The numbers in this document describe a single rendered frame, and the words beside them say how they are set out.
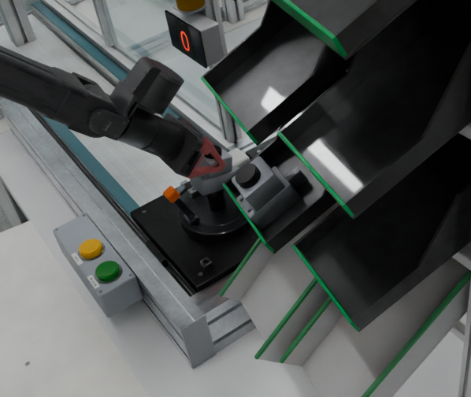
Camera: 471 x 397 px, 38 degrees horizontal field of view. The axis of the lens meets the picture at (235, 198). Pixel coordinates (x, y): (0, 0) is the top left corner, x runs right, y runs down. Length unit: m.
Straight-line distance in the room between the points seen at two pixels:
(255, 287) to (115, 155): 0.60
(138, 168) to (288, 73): 0.74
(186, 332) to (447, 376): 0.40
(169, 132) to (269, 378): 0.41
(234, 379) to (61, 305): 0.37
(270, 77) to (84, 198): 0.66
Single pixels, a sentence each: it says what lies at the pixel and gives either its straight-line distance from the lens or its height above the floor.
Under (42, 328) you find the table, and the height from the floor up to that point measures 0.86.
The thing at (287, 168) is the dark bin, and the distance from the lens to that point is 0.88.
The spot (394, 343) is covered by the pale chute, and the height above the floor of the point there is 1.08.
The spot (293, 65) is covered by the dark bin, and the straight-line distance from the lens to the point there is 0.77.
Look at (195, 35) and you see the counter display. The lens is 1.21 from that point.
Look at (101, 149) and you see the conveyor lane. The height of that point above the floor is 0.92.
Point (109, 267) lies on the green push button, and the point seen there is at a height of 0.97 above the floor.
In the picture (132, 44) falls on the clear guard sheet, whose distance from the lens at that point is 1.71.
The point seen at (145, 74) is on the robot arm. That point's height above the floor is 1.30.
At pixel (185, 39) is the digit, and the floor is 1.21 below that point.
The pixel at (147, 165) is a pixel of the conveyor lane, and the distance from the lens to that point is 1.46.
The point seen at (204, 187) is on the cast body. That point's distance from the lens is 1.13.
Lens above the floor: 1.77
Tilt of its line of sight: 40 degrees down
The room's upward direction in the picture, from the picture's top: 11 degrees counter-clockwise
